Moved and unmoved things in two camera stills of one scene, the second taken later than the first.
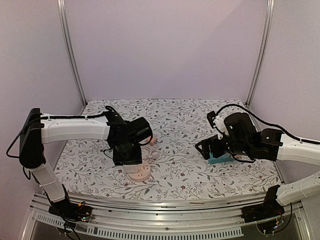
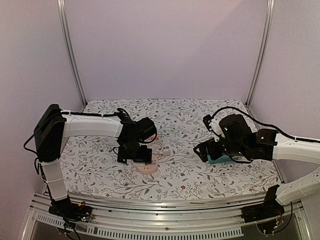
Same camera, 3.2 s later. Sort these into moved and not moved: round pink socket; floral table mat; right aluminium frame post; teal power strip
Moved: round pink socket
Not moved: right aluminium frame post; teal power strip; floral table mat
